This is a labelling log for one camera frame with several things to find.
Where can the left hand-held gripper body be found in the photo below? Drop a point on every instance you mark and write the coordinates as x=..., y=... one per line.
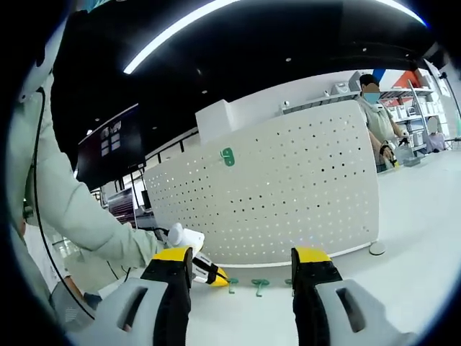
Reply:
x=185, y=238

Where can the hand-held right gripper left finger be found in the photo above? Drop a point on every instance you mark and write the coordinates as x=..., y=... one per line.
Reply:
x=169, y=295

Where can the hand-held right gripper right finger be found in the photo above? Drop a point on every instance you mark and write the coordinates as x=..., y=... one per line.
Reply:
x=313, y=288

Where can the green hook assembly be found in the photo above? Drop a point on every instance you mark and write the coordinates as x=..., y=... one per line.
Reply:
x=259, y=284
x=288, y=282
x=232, y=285
x=227, y=158

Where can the white pegboard mounting plate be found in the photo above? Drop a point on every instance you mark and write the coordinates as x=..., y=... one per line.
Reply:
x=270, y=202

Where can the clear plastic container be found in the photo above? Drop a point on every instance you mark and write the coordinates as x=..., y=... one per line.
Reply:
x=412, y=160

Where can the person's light green jacket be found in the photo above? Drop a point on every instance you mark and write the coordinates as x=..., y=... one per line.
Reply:
x=25, y=155

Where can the ceiling light strip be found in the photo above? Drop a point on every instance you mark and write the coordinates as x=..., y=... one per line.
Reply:
x=173, y=32

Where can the metal shelf rack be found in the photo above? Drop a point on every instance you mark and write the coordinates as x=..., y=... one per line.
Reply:
x=414, y=108

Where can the dark wall display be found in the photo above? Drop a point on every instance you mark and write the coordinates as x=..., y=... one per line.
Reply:
x=111, y=144

